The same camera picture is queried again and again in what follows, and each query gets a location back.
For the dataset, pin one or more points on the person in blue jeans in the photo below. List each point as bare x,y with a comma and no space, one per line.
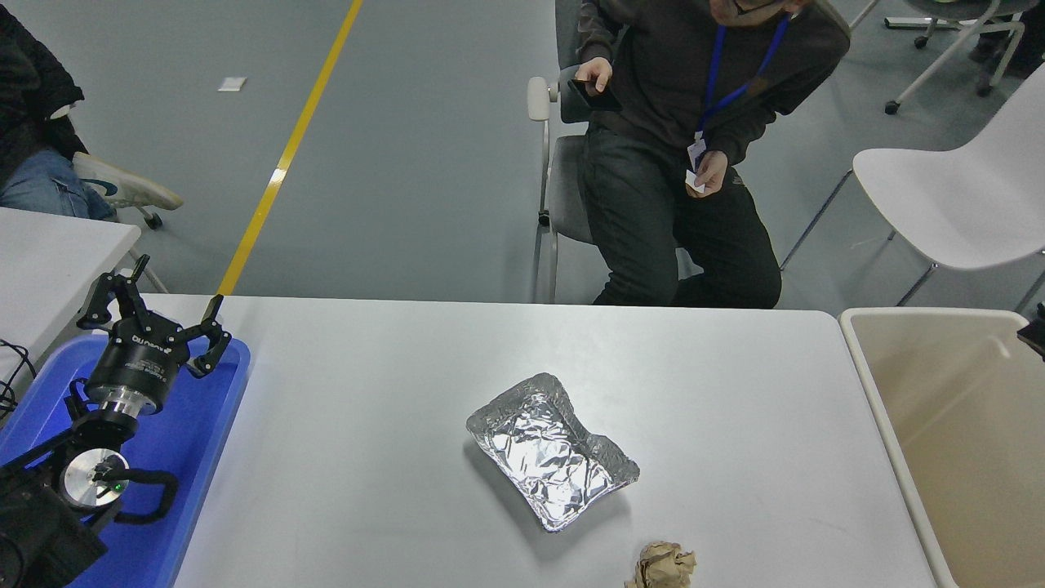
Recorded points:
33,73

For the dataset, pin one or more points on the yellow floor tape line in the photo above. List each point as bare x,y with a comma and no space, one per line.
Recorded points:
286,159

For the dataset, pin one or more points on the black phone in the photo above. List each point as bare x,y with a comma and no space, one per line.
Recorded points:
600,100

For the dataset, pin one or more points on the blue plastic tray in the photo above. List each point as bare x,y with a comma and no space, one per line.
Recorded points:
188,457

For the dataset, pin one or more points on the white-legged office chair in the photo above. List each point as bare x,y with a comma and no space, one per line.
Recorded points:
955,6

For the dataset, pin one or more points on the person's right hand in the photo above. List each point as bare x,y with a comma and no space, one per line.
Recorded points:
596,72

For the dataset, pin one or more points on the small white paper slip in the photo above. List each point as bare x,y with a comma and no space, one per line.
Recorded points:
694,181

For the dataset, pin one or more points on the white shell chair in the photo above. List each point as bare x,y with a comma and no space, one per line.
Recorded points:
963,188

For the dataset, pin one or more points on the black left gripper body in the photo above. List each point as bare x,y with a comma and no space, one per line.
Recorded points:
135,363

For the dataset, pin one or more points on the white swivel chair with casters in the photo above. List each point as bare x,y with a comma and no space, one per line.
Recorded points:
153,221

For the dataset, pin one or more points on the white side table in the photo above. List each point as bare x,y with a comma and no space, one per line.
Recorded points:
49,269

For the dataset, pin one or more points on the crumpled tan paper ball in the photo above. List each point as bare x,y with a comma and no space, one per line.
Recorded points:
661,567

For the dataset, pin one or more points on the large pale bin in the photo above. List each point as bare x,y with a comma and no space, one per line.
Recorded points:
963,457

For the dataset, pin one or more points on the white paper scrap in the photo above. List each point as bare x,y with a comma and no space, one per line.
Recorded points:
233,83

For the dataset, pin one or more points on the person in black trousers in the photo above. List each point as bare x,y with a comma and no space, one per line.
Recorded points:
1029,33

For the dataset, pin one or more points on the person's left hand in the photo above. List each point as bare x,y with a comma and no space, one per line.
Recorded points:
710,173

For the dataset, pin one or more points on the foil tray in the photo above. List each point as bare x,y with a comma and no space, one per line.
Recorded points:
547,457

